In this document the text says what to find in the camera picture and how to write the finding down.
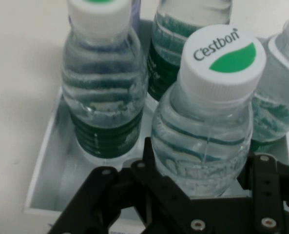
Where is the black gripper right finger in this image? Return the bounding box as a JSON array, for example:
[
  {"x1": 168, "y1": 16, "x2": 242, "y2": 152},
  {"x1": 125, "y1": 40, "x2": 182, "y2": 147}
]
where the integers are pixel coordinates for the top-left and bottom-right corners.
[{"x1": 238, "y1": 153, "x2": 289, "y2": 234}]

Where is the white and blue cardboard box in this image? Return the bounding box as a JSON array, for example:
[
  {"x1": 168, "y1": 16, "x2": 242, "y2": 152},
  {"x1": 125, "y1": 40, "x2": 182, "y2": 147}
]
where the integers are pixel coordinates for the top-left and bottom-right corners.
[{"x1": 24, "y1": 19, "x2": 289, "y2": 234}]

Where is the water bottle green label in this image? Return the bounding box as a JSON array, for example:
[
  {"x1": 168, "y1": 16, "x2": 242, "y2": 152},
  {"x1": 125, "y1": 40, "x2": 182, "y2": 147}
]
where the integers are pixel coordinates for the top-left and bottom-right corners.
[
  {"x1": 150, "y1": 24, "x2": 267, "y2": 198},
  {"x1": 61, "y1": 0, "x2": 149, "y2": 159},
  {"x1": 146, "y1": 0, "x2": 233, "y2": 102},
  {"x1": 250, "y1": 16, "x2": 289, "y2": 153}
]

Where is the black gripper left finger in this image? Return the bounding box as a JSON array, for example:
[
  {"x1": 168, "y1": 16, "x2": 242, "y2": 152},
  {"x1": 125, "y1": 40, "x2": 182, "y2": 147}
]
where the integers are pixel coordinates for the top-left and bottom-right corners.
[{"x1": 46, "y1": 136, "x2": 199, "y2": 234}]

